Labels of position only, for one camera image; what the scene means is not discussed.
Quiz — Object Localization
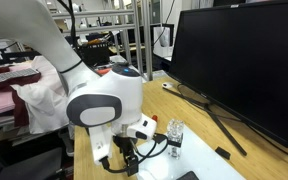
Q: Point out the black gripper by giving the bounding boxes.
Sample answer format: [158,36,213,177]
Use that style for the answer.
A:
[114,133,140,177]

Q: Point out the black whiteboard eraser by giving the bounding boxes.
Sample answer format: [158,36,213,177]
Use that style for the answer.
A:
[175,170,200,180]

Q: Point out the white whiteboard sheet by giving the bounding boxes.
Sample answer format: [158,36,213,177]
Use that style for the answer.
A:
[135,124,247,180]

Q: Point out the small black foam piece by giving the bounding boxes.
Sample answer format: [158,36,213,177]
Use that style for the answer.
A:
[214,146,232,160]

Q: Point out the black monitor stand legs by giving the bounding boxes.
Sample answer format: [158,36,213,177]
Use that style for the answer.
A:
[162,84,248,157]

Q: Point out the white cloth cover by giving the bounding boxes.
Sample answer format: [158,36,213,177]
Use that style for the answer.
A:
[11,54,72,135]

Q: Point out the grey computer keyboard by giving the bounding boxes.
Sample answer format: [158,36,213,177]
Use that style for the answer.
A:
[0,68,41,87]

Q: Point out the large black monitor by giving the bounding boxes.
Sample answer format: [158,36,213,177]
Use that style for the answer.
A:
[168,0,288,149]

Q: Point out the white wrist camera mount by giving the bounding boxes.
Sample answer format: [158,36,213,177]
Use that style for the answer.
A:
[88,126,114,167]

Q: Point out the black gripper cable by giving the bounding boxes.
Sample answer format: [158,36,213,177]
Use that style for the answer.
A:
[98,132,170,174]

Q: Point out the white desk cable grommet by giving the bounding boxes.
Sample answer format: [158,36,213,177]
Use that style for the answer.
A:
[161,82,174,90]

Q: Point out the black wire basket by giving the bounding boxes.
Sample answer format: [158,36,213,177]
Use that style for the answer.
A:
[75,39,112,67]

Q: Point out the aluminium frame rack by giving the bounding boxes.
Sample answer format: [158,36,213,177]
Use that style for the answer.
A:
[48,0,154,82]

